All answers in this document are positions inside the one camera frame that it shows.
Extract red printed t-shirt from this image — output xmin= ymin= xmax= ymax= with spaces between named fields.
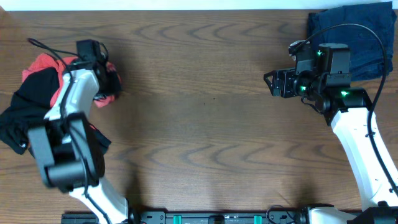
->
xmin=20 ymin=54 xmax=121 ymax=108

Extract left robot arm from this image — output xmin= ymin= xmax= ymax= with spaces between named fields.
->
xmin=27 ymin=39 xmax=134 ymax=223

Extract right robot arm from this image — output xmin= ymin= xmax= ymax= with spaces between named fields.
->
xmin=264 ymin=40 xmax=397 ymax=223

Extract folded navy blue garment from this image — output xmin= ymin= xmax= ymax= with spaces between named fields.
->
xmin=307 ymin=2 xmax=397 ymax=82

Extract black t-shirt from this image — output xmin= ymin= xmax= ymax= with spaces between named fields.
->
xmin=1 ymin=69 xmax=111 ymax=156

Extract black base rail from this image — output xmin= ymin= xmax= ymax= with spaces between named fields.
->
xmin=60 ymin=207 xmax=312 ymax=224

